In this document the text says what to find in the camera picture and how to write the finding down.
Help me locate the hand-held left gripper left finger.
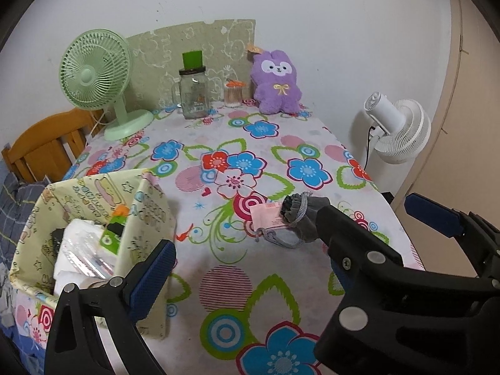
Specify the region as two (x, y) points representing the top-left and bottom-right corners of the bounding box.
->
(45, 240), (176, 375)

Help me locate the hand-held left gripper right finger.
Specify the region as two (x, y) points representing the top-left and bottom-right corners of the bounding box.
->
(330, 260), (352, 296)

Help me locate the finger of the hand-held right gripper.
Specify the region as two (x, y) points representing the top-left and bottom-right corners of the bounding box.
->
(404, 193), (500, 281)
(314, 205), (500, 375)

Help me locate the patterned fabric storage box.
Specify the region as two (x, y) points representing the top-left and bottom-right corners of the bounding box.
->
(8, 168), (176, 338)

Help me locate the grey drawstring pouch with tag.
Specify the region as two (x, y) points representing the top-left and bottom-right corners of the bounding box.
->
(250, 191), (333, 248)

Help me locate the clear plastic packet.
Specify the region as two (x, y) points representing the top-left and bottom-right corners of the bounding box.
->
(58, 234), (118, 278)

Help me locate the white soft package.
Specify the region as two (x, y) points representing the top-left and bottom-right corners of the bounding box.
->
(55, 219), (118, 293)

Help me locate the white standing fan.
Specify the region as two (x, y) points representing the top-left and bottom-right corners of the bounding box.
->
(352, 92), (431, 182)

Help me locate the beige wardrobe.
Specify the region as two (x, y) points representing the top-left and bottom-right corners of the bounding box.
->
(391, 0), (500, 219)

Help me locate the black item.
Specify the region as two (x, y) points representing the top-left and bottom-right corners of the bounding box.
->
(49, 227), (65, 251)

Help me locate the blue plaid bedding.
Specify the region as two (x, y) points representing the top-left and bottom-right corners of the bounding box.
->
(0, 160), (51, 274)

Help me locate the floral tablecloth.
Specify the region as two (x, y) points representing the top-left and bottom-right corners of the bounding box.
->
(12, 102), (426, 375)

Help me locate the wooden chair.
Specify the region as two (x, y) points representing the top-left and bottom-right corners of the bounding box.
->
(2, 108), (108, 183)

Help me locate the glass jar with green lid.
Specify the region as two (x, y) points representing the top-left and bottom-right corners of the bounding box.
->
(172, 50), (209, 120)

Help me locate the small jar with orange lid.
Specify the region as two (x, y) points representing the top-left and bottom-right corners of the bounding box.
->
(223, 80), (243, 108)

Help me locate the purple plush toy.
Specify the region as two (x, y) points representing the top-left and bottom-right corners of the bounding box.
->
(247, 45), (303, 115)

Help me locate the green desk fan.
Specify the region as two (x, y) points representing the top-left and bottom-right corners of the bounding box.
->
(59, 28), (154, 141)

